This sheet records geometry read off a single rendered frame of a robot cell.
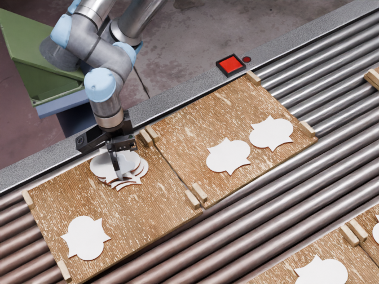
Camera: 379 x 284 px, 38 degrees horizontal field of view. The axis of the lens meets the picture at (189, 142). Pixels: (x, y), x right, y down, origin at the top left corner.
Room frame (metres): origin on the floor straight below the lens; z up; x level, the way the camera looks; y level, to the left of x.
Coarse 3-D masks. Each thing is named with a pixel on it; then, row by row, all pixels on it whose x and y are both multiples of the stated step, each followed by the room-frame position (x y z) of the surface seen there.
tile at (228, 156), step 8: (224, 144) 1.00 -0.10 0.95; (232, 144) 1.00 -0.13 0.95; (240, 144) 1.00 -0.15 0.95; (216, 152) 0.98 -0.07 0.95; (224, 152) 0.97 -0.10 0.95; (232, 152) 0.97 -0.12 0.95; (240, 152) 0.97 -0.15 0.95; (248, 152) 0.96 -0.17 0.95; (208, 160) 0.95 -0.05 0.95; (216, 160) 0.95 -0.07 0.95; (224, 160) 0.95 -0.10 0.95; (232, 160) 0.94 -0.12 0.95; (240, 160) 0.94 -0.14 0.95; (216, 168) 0.92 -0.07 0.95; (224, 168) 0.92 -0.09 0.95; (232, 168) 0.91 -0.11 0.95
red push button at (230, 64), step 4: (232, 56) 1.39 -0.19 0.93; (224, 60) 1.38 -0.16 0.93; (228, 60) 1.38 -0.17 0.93; (232, 60) 1.37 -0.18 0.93; (236, 60) 1.37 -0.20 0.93; (220, 64) 1.36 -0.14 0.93; (224, 64) 1.36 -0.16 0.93; (228, 64) 1.36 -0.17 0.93; (232, 64) 1.35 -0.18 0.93; (236, 64) 1.35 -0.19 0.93; (240, 64) 1.35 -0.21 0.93; (224, 68) 1.34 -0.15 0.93; (228, 68) 1.34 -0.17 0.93; (232, 68) 1.34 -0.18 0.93; (236, 68) 1.33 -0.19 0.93; (228, 72) 1.32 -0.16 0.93
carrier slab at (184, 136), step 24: (216, 96) 1.21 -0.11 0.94; (240, 96) 1.20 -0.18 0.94; (264, 96) 1.18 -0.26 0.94; (168, 120) 1.14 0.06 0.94; (192, 120) 1.12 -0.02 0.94; (216, 120) 1.11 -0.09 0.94; (240, 120) 1.10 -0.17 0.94; (264, 120) 1.08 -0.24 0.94; (288, 120) 1.07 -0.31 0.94; (168, 144) 1.04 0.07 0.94; (192, 144) 1.03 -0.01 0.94; (216, 144) 1.02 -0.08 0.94; (288, 144) 0.98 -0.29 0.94; (312, 144) 0.98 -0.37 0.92; (192, 168) 0.94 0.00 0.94; (240, 168) 0.92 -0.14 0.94; (264, 168) 0.90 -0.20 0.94; (192, 192) 0.86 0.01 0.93; (216, 192) 0.85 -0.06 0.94
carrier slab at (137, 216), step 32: (160, 160) 0.98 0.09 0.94; (32, 192) 0.93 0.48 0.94; (64, 192) 0.91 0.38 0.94; (96, 192) 0.90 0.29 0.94; (128, 192) 0.89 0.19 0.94; (160, 192) 0.87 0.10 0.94; (64, 224) 0.81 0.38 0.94; (128, 224) 0.78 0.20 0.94; (160, 224) 0.77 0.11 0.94; (64, 256) 0.71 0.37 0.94; (128, 256) 0.69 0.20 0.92
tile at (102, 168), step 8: (104, 152) 1.01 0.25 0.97; (120, 152) 1.00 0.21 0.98; (128, 152) 1.00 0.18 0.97; (96, 160) 0.99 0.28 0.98; (104, 160) 0.98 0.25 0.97; (128, 160) 0.97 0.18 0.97; (136, 160) 0.97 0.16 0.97; (96, 168) 0.96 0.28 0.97; (104, 168) 0.95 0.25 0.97; (112, 168) 0.95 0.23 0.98; (136, 168) 0.94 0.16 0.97; (96, 176) 0.93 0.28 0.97; (104, 176) 0.92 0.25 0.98; (112, 176) 0.92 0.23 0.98; (128, 176) 0.91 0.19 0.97
